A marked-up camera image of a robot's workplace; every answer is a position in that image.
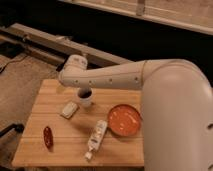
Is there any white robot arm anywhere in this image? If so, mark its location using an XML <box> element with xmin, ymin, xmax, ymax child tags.
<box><xmin>59</xmin><ymin>55</ymin><xmax>213</xmax><ymax>171</ymax></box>

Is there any white ceramic cup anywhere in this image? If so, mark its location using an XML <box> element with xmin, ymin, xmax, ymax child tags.
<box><xmin>77</xmin><ymin>88</ymin><xmax>92</xmax><ymax>108</ymax></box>

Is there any orange ceramic bowl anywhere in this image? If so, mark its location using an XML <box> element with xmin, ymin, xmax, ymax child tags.
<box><xmin>107</xmin><ymin>104</ymin><xmax>141</xmax><ymax>137</ymax></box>

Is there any white squeeze tube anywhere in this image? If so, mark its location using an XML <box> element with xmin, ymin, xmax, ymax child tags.
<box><xmin>85</xmin><ymin>120</ymin><xmax>108</xmax><ymax>160</ymax></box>

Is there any light wooden board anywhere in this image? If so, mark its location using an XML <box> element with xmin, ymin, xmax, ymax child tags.
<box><xmin>12</xmin><ymin>79</ymin><xmax>144</xmax><ymax>167</ymax></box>

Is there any dark red oblong object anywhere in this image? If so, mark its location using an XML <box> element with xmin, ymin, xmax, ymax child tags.
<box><xmin>43</xmin><ymin>126</ymin><xmax>53</xmax><ymax>149</ymax></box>

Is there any black clamp at left edge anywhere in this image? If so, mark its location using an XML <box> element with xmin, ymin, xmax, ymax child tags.
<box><xmin>0</xmin><ymin>124</ymin><xmax>24</xmax><ymax>137</ymax></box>

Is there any black box on floor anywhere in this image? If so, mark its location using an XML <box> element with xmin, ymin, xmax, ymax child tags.
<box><xmin>0</xmin><ymin>42</ymin><xmax>24</xmax><ymax>59</ymax></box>

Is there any long metal floor rail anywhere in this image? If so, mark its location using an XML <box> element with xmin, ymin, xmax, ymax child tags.
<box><xmin>0</xmin><ymin>23</ymin><xmax>131</xmax><ymax>66</ymax></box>

